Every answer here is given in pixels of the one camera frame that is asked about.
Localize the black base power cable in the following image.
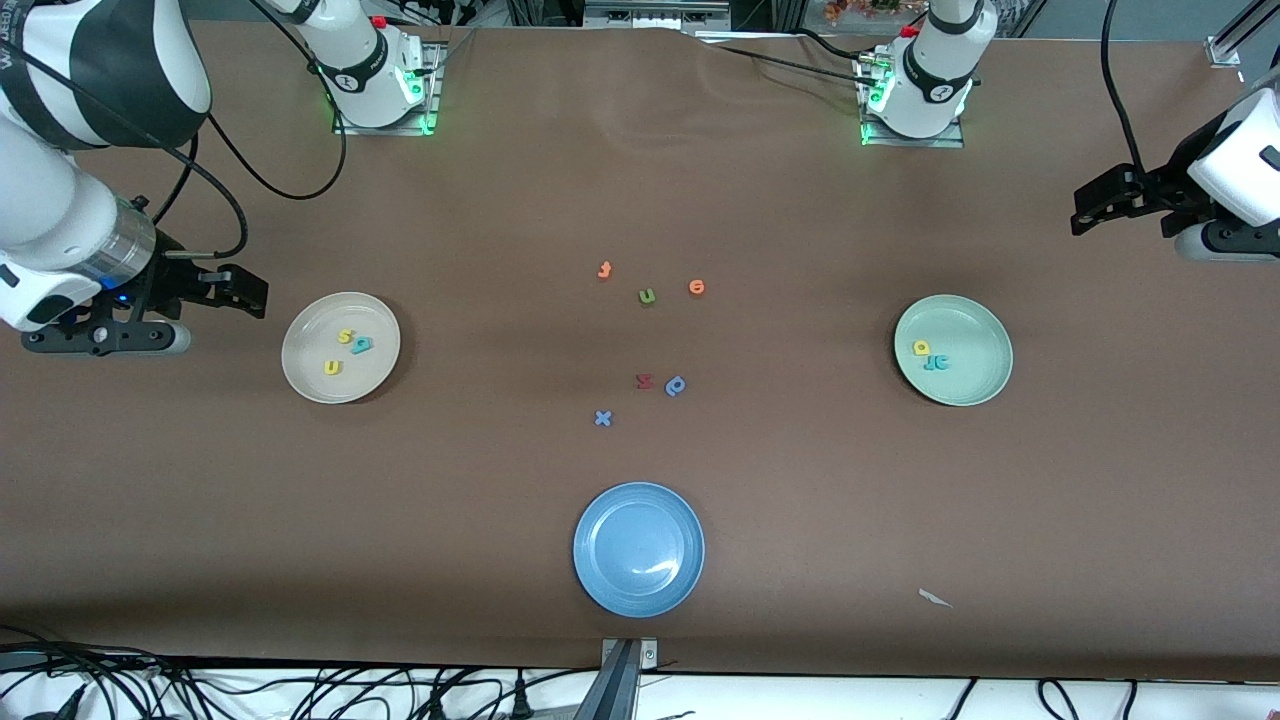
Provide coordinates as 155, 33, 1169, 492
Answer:
690, 28, 881, 91

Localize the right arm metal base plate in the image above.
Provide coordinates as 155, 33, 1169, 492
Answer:
335, 40, 441, 137

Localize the beige brown plate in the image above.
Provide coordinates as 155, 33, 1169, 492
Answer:
281, 291, 402, 405

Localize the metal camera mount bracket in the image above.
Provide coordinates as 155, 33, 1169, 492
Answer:
575, 638, 661, 720

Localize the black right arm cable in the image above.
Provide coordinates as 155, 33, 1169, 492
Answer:
20, 0, 348, 261

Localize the blue plate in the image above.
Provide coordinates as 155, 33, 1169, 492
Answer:
572, 481, 706, 619

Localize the brown table cover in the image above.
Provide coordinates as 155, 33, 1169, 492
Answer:
0, 20, 1280, 683

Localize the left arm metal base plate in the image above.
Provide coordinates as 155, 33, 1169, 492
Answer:
858, 55, 966, 149

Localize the grey metal box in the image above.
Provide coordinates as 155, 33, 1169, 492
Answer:
583, 0, 731, 31

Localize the aluminium frame profile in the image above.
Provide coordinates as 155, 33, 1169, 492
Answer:
1205, 0, 1280, 69

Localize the pale green plate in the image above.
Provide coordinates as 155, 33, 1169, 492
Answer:
893, 293, 1014, 408

